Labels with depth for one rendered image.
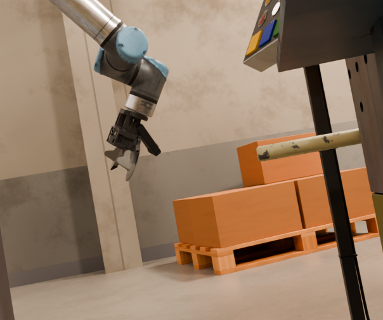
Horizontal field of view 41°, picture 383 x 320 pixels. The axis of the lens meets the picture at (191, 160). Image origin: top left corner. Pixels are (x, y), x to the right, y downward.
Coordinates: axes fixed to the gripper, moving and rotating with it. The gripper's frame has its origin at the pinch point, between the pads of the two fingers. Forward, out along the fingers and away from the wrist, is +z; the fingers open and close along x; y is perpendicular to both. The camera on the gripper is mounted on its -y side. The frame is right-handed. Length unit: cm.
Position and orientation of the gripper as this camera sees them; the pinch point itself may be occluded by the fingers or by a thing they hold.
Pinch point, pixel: (120, 176)
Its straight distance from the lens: 162.0
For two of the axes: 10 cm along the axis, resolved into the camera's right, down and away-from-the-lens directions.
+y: -8.2, -3.0, -4.9
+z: -3.6, 9.3, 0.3
